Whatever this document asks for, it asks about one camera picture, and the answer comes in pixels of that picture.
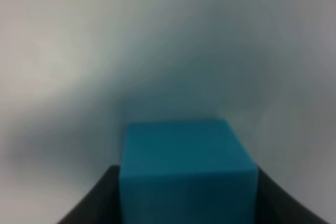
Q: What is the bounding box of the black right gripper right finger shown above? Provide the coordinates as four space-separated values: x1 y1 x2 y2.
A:
255 168 327 224

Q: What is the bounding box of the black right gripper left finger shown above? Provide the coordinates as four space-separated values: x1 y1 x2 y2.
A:
59 165 122 224

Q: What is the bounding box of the blue cube block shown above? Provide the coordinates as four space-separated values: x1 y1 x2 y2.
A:
119 120 258 223

